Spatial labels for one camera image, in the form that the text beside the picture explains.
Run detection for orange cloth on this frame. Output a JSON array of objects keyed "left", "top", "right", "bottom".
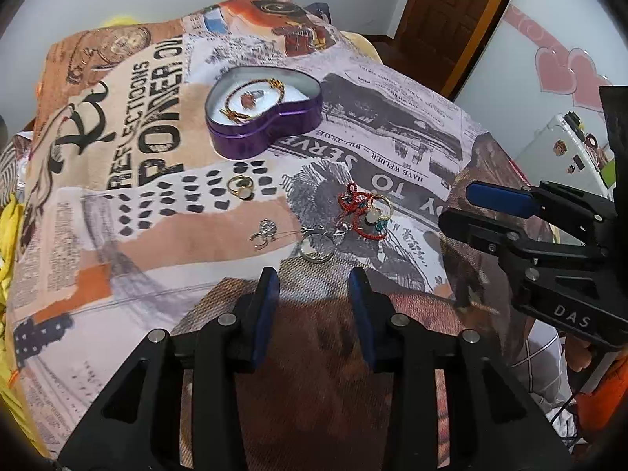
[{"left": 578, "top": 353, "right": 628, "bottom": 445}]

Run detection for silver ring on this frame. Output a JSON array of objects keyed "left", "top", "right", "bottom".
[{"left": 299, "top": 228, "right": 336, "bottom": 262}]

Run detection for red beaded bracelet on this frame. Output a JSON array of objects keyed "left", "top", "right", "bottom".
[{"left": 336, "top": 183, "right": 389, "bottom": 242}]

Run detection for person's right hand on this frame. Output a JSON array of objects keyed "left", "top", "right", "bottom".
[{"left": 563, "top": 332, "right": 595, "bottom": 374}]

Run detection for pink heart wall stickers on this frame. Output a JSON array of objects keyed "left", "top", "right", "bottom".
[{"left": 508, "top": 4, "right": 614, "bottom": 109}]

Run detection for gold ring with pale stone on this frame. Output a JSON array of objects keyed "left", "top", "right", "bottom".
[{"left": 364, "top": 195, "right": 394, "bottom": 224}]

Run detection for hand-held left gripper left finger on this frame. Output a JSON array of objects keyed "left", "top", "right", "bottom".
[{"left": 56, "top": 267, "right": 280, "bottom": 471}]

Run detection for white quilted cloth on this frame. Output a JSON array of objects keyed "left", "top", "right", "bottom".
[{"left": 510, "top": 318, "right": 576, "bottom": 405}]

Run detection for brown wooden door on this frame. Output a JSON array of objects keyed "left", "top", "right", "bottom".
[{"left": 392, "top": 0, "right": 522, "bottom": 100}]

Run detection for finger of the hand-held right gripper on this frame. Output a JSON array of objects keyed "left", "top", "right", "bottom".
[
  {"left": 465, "top": 181, "right": 618, "bottom": 251},
  {"left": 438, "top": 209, "right": 610, "bottom": 301}
]

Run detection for printed blanket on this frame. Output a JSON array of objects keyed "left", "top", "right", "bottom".
[{"left": 10, "top": 0, "right": 565, "bottom": 471}]

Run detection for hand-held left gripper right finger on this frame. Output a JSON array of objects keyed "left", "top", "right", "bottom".
[{"left": 347, "top": 267, "right": 575, "bottom": 471}]

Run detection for gold ring with white stone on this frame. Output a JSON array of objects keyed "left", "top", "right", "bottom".
[{"left": 227, "top": 175, "right": 255, "bottom": 198}]

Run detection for white cabinet with stickers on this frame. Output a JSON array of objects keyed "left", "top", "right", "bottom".
[{"left": 519, "top": 113, "right": 615, "bottom": 203}]

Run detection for beaded bracelet in box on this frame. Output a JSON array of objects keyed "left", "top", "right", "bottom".
[{"left": 219, "top": 77, "right": 286, "bottom": 125}]

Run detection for purple heart-shaped tin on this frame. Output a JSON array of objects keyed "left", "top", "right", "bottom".
[{"left": 204, "top": 66, "right": 323, "bottom": 159}]

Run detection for striped grey cloth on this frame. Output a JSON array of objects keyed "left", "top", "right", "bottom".
[{"left": 0, "top": 130, "right": 31, "bottom": 194}]

